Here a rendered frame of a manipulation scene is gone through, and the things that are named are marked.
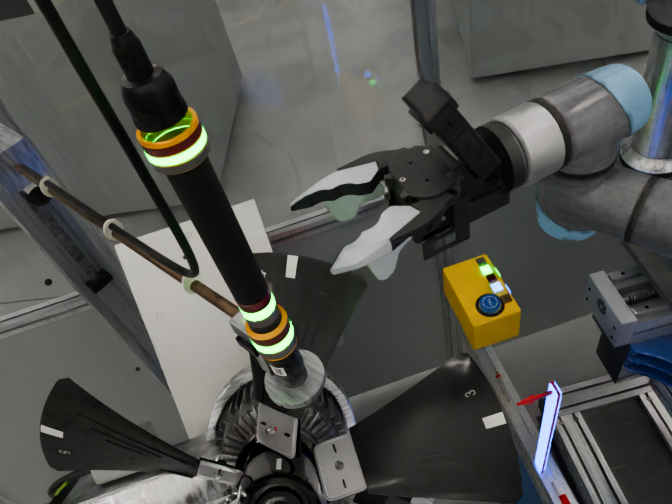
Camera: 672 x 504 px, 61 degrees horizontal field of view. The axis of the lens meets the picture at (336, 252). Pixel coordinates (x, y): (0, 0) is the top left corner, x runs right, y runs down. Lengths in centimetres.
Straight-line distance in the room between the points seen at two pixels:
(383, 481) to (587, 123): 57
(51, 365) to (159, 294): 79
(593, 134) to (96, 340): 142
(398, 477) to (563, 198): 47
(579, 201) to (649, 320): 67
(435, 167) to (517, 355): 185
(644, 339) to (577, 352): 103
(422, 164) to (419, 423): 48
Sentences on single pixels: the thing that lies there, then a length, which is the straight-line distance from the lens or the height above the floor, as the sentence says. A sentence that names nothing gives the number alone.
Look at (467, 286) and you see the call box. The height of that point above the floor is 107.
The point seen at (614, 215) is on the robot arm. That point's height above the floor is 156.
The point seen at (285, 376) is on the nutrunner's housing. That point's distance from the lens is 63.
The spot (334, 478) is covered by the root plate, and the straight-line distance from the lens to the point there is 91.
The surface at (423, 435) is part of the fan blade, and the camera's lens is 91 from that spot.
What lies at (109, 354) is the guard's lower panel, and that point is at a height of 75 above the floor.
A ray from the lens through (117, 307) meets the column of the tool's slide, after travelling 140.
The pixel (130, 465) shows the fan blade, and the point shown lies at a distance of 97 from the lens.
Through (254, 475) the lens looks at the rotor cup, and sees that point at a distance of 86.
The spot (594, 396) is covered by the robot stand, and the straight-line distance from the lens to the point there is 205.
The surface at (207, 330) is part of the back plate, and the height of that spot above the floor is 121.
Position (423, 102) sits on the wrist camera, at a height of 175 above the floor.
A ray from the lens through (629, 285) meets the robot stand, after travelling 135.
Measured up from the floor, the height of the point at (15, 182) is 153.
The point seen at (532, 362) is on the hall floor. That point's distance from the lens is 234.
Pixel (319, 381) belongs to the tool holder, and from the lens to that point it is 66.
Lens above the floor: 203
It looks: 48 degrees down
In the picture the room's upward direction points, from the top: 16 degrees counter-clockwise
